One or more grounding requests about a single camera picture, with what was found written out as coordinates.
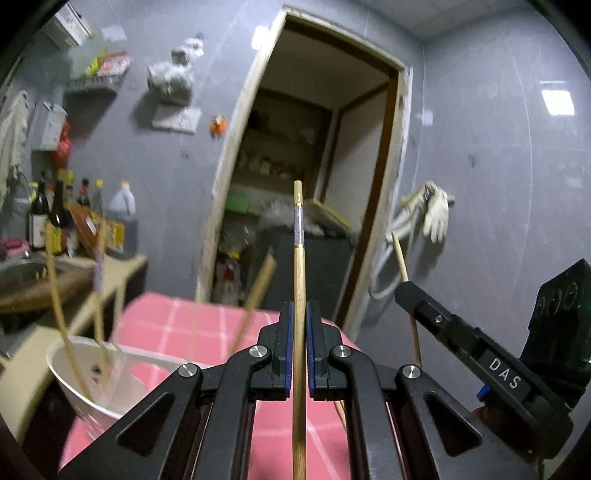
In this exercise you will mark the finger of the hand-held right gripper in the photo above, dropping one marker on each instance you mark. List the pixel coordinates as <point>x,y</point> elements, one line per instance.
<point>438,323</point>

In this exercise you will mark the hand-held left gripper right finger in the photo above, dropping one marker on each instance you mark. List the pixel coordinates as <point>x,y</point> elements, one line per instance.
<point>310,341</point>

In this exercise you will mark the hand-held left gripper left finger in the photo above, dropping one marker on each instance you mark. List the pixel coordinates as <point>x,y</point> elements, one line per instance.
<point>289,341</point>

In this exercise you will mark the purple banded wooden chopstick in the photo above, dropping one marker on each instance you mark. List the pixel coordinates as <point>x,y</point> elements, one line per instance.
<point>299,277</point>
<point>100,295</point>

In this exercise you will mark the pale wooden chopstick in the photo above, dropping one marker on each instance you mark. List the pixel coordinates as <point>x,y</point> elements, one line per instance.
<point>400,258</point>
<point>62,332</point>

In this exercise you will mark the brown wooden chopstick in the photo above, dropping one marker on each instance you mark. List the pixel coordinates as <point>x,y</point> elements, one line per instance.
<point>256,295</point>

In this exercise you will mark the red and white sack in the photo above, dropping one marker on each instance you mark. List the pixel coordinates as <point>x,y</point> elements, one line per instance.
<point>229,277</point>

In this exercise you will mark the pink checked tablecloth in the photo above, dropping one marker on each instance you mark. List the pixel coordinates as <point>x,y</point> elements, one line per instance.
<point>184,318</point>

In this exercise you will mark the cream rubber gloves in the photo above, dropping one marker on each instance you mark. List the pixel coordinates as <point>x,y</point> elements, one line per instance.
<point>437,207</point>

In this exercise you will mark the crumpled clear plastic bag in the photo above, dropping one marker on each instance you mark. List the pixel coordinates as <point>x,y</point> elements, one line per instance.
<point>286,217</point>

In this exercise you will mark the yellow edged flat board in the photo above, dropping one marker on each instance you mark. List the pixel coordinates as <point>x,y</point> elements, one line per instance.
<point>334,217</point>

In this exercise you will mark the green box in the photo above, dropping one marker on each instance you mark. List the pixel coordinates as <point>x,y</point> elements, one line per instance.
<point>238,203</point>

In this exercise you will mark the wooden pantry shelves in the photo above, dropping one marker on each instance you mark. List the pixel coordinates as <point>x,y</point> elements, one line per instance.
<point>277,157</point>

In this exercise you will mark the white jug yellow cap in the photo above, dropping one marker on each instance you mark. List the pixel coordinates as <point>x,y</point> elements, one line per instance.
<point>122,221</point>

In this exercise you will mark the yellow capped sauce bottle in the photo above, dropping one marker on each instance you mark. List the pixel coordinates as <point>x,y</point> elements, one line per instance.
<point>98,198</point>

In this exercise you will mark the red capped sauce bottle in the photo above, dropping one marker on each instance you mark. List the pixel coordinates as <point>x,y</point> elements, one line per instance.
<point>83,196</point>

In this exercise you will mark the dark soy sauce bottle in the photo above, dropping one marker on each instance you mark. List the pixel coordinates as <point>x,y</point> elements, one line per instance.
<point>57,217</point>

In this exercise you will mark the hanging clear plastic bag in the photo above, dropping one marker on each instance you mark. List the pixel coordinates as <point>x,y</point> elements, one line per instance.
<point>173,74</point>

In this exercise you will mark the pink soap dish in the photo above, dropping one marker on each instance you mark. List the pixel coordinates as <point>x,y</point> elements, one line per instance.
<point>13,247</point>

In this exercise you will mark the red plastic bag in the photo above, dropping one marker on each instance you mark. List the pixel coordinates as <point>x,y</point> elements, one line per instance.
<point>62,145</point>

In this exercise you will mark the red and white packet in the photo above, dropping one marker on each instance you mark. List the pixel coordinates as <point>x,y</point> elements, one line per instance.
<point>115,63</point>

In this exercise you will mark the yellow snack packet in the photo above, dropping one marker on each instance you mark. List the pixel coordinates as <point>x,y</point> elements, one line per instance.
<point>94,64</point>

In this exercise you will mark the white hanging towel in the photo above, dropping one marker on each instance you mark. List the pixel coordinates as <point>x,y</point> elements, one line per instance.
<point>13,138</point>

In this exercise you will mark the wooden door frame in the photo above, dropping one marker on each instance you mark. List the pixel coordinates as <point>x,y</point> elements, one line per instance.
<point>231,152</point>

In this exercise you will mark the orange wall hook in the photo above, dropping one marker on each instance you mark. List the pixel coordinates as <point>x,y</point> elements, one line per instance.
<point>218,125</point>

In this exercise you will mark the white wall socket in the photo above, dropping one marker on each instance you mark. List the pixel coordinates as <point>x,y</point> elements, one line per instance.
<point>178,119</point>

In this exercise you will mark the grey metal wall box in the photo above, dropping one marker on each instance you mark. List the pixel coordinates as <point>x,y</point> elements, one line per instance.
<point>48,127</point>

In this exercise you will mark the grey corner wall shelf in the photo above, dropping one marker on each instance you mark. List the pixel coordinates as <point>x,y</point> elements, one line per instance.
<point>92,85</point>

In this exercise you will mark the white wall rack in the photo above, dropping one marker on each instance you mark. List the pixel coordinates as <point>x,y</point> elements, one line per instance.
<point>73,27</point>

